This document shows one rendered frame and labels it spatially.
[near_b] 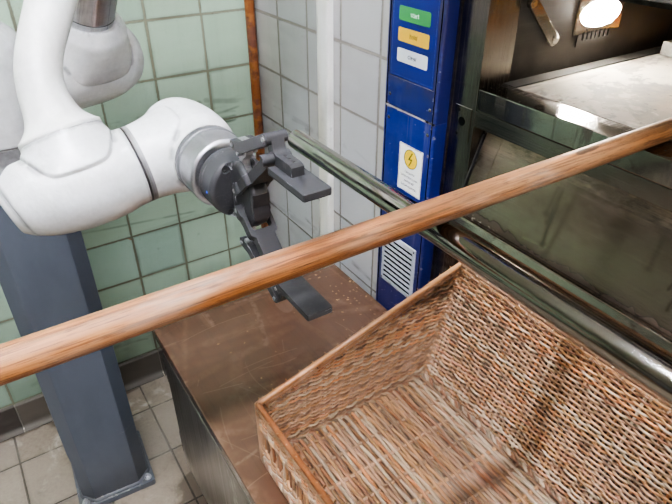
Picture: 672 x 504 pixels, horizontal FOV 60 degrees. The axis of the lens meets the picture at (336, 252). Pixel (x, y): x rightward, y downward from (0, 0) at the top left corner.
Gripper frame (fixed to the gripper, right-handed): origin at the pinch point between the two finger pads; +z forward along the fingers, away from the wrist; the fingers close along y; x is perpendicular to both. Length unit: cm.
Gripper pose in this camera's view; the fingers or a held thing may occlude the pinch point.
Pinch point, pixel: (313, 253)
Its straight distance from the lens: 56.8
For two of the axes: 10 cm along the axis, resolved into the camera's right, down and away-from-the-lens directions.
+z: 5.4, 4.6, -7.0
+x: -8.4, 3.0, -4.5
